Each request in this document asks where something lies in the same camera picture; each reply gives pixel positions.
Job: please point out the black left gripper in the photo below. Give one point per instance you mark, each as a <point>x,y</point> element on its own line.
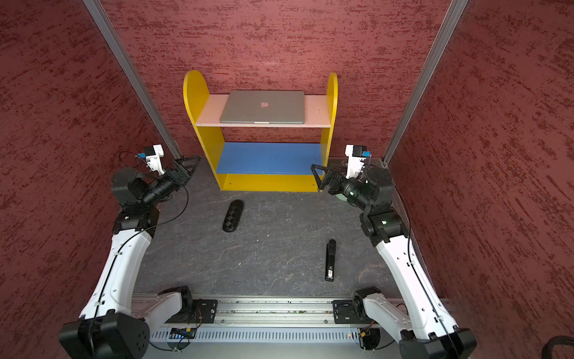
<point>186,174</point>

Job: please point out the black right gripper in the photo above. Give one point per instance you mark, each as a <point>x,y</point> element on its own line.
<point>328,178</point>

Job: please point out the silver laptop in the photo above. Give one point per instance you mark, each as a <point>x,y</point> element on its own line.
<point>267,107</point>

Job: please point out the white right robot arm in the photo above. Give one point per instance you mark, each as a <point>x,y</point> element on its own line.
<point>428,330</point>

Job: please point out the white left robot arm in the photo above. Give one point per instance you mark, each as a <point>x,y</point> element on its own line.
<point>106,327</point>

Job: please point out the mint green pencil cup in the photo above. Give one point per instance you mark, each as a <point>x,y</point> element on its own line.
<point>343,197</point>

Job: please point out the yellow shelf with coloured boards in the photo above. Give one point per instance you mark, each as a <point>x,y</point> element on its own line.
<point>256,166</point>

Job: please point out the black stapler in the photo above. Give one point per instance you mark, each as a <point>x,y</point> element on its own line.
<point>330,260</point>

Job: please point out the black oval case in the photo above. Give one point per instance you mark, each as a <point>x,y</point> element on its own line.
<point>233,216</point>

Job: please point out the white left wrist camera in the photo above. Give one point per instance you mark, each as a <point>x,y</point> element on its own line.
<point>152,157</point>

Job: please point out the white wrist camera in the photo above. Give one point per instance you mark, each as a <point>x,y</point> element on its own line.
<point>357,155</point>
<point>152,157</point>

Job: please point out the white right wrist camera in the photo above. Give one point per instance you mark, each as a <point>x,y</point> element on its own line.
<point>357,155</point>

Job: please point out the aluminium corner post left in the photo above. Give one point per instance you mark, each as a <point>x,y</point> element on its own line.
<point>103,23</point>

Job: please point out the aluminium corner post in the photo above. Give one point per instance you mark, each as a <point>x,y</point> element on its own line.
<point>103,23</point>
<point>440,43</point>

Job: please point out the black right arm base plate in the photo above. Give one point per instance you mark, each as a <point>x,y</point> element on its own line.
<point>344,313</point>

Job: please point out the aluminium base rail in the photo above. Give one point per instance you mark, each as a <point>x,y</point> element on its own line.
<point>313,312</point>

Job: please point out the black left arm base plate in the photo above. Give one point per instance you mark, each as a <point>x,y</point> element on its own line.
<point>199,311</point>

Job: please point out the aluminium corner post right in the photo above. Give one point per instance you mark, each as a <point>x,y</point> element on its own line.
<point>440,43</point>

